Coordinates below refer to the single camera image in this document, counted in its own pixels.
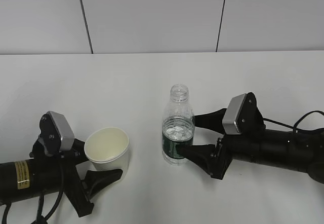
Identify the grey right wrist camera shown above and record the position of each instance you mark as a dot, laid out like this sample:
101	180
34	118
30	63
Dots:
242	115

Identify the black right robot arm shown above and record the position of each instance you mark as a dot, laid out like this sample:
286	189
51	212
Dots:
292	150

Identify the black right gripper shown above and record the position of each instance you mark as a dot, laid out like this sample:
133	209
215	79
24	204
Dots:
214	160

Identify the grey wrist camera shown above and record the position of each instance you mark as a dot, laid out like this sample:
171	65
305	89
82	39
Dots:
56	135
242	115

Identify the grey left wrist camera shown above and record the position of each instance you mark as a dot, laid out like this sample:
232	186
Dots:
56	135

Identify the white paper cup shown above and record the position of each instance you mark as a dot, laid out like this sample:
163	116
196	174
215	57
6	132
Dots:
109	149

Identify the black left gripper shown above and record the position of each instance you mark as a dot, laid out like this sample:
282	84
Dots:
59	174

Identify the clear water bottle green label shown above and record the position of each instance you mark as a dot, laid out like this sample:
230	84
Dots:
177	126

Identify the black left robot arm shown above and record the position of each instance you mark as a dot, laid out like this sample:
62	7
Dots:
15	182

